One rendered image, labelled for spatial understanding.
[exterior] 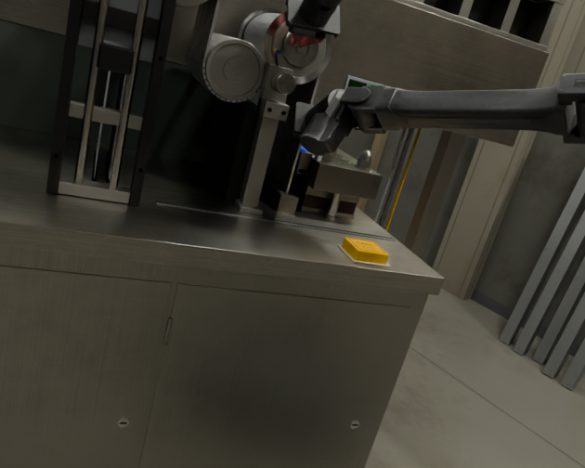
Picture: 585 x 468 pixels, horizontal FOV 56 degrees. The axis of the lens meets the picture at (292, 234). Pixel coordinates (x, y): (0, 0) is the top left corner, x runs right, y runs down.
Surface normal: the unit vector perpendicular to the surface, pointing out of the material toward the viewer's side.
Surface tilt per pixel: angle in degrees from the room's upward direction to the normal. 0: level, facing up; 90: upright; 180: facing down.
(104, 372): 90
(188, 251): 90
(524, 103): 56
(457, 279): 90
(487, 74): 90
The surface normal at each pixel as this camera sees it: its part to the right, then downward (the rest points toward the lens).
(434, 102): -0.46, -0.49
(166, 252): 0.29, 0.37
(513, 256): -0.73, 0.02
